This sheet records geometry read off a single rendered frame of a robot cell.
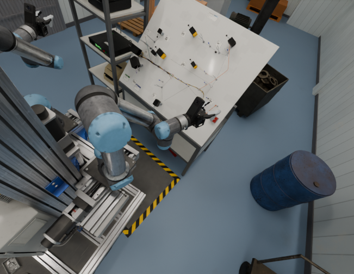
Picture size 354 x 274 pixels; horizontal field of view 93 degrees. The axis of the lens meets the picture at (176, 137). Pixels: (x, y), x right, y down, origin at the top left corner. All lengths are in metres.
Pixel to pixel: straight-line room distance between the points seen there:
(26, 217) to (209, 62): 1.61
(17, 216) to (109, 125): 0.74
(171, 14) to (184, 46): 0.34
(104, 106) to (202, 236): 2.02
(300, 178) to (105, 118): 1.99
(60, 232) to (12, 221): 0.21
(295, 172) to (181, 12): 1.94
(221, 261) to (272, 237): 0.76
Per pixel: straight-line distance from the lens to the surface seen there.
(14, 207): 1.13
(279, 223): 2.86
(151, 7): 3.66
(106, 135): 0.50
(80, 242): 2.05
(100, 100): 0.55
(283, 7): 8.82
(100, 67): 2.64
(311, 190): 2.21
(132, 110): 0.74
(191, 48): 1.78
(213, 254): 2.35
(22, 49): 1.11
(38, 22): 1.46
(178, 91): 1.71
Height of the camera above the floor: 2.19
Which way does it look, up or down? 55 degrees down
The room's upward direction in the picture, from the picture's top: 20 degrees clockwise
